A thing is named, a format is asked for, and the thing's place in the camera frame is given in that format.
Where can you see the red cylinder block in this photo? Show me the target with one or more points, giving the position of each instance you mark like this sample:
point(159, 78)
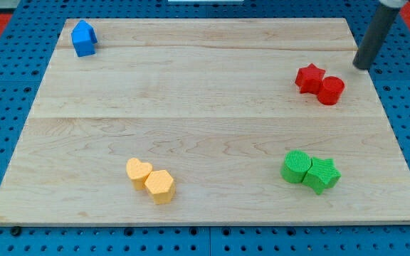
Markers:
point(330, 90)

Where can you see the wooden board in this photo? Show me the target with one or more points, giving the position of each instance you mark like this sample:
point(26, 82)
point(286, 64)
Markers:
point(214, 102)

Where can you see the blue pentagon block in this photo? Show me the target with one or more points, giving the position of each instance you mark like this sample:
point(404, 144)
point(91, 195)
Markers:
point(82, 25)

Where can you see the red star block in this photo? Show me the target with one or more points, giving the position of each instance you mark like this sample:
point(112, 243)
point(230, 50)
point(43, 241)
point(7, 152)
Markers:
point(309, 79)

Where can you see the yellow hexagon block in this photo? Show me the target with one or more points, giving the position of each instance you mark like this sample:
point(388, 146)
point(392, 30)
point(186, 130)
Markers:
point(160, 186)

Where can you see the green star block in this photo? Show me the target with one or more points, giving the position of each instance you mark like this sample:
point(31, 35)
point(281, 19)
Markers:
point(322, 175)

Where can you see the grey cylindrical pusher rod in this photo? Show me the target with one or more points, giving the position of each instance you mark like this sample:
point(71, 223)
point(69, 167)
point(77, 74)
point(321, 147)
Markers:
point(374, 37)

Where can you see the blue cube block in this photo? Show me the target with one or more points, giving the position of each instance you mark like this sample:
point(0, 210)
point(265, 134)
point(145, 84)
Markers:
point(83, 42)

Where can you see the yellow heart block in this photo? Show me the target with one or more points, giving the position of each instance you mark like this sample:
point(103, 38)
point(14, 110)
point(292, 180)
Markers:
point(138, 171)

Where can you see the green cylinder block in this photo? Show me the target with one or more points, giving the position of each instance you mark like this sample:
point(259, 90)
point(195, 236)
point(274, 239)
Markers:
point(295, 166)

